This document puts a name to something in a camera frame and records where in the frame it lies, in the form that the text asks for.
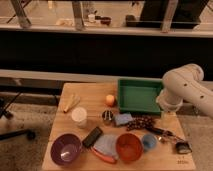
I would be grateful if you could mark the black rectangular remote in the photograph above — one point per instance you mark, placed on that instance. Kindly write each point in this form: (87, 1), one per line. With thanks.
(92, 137)

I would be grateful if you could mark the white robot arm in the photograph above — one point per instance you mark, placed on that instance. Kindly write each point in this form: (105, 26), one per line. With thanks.
(184, 84)

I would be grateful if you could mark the green plastic tray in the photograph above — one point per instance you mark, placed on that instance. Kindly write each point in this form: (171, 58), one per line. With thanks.
(138, 96)

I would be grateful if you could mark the orange ball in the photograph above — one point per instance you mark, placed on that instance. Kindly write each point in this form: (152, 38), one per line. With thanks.
(110, 100)

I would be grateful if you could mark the black chair base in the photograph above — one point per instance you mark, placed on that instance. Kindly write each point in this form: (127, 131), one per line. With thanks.
(7, 124)

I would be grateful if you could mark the orange carrot toy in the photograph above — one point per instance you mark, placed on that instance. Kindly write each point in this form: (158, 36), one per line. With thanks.
(103, 157)

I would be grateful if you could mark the small metal cup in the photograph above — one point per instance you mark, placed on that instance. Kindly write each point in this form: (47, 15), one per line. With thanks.
(107, 117)

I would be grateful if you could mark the wooden spatula pieces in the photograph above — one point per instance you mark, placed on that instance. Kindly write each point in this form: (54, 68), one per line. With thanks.
(74, 99)

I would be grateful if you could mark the orange bowl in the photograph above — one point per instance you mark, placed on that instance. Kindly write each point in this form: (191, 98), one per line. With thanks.
(129, 147)

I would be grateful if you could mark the white paper cup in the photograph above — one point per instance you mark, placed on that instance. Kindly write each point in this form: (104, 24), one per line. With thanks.
(79, 116)

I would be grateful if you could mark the small blue cup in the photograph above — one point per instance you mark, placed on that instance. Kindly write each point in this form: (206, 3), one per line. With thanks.
(149, 142)

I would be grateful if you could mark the purple bowl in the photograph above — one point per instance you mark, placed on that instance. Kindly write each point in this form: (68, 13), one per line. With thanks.
(66, 149)

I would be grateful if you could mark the black handled tool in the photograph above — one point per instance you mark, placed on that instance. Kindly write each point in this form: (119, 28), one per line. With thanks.
(159, 131)

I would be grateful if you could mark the light blue cloth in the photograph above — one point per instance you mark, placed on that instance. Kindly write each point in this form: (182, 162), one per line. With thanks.
(106, 145)

